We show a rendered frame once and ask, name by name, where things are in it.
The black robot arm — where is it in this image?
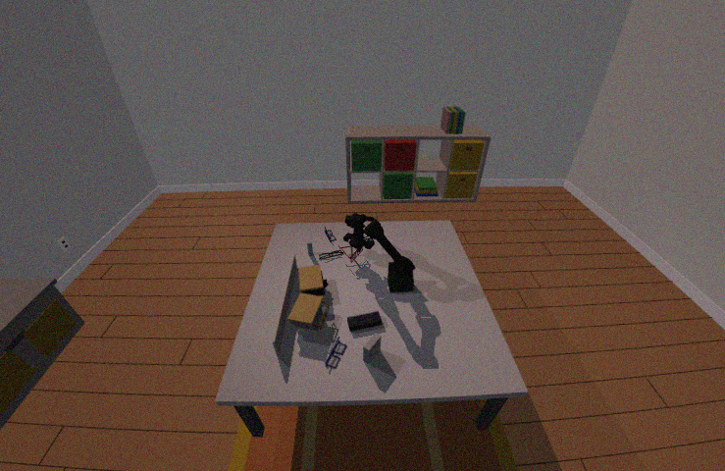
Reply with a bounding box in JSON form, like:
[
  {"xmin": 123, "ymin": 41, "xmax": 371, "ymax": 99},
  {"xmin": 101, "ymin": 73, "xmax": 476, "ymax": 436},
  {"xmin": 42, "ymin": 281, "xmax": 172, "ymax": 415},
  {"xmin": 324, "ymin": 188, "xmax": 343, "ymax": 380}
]
[{"xmin": 345, "ymin": 213, "xmax": 416, "ymax": 279}]

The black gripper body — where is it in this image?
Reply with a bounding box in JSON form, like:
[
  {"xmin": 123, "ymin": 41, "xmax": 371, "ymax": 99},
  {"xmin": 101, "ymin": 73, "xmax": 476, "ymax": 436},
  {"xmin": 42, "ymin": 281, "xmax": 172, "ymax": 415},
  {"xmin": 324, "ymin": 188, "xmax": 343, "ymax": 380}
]
[{"xmin": 343, "ymin": 233, "xmax": 375, "ymax": 249}]

